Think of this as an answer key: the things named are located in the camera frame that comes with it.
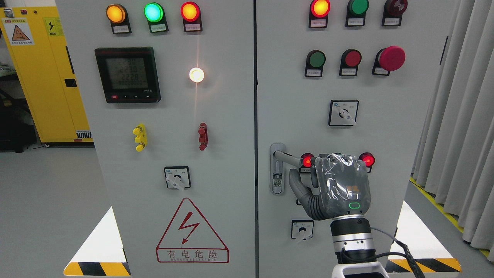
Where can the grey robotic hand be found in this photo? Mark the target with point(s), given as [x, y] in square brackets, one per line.
[343, 184]

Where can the silver door handle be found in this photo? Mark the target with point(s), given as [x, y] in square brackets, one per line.
[278, 157]

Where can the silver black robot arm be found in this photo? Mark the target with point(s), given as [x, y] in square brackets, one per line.
[354, 248]

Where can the red-orange indicator light right door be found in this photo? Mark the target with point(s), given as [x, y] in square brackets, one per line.
[320, 8]

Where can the red-orange indicator light door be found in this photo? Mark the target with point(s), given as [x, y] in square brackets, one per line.
[320, 8]
[190, 11]

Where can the red-orange indicator light left door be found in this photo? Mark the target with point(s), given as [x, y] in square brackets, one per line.
[190, 11]

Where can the red lit indicator right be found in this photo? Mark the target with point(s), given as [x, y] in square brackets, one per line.
[368, 159]

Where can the red lit indicator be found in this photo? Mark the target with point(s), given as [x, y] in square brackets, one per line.
[368, 159]
[306, 160]

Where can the red lit indicator left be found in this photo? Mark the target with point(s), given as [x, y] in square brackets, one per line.
[306, 160]

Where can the grey curtain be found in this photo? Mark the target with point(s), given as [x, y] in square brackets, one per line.
[455, 155]

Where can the red push button upper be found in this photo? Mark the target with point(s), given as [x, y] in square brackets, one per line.
[352, 58]

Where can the green push button upper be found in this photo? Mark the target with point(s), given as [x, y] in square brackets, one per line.
[316, 59]

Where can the red emergency stop button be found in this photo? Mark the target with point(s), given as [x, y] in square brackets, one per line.
[391, 58]

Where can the red terminal connector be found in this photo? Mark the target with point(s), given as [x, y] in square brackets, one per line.
[203, 136]

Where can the red high voltage warning sticker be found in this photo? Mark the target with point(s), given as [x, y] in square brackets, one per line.
[189, 238]

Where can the grey electrical cabinet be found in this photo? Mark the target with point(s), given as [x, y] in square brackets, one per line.
[258, 90]

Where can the dark green top indicator light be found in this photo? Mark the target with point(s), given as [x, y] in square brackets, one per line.
[358, 7]

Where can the white lit indicator light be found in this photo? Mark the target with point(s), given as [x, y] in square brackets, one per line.
[196, 75]

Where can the dark red buzzer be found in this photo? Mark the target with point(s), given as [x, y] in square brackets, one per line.
[396, 7]

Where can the yellow terminal connector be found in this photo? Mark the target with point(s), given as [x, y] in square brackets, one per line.
[140, 137]

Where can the black digital power meter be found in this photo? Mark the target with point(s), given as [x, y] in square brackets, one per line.
[128, 74]

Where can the green lit indicator light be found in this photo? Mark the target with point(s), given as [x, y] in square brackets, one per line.
[153, 12]

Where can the orange indicator light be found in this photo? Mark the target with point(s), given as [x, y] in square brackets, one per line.
[116, 13]

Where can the yellow safety cabinet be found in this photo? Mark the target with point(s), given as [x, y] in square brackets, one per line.
[38, 48]

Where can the lower left rotary switch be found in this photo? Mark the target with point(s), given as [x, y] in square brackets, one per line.
[301, 230]

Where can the right door upper rotary switch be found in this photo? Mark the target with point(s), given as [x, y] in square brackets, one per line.
[343, 112]

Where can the door rotary switch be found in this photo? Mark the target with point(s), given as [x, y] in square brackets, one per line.
[343, 112]
[177, 177]

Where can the left door rotary switch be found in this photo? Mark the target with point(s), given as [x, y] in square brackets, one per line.
[177, 177]

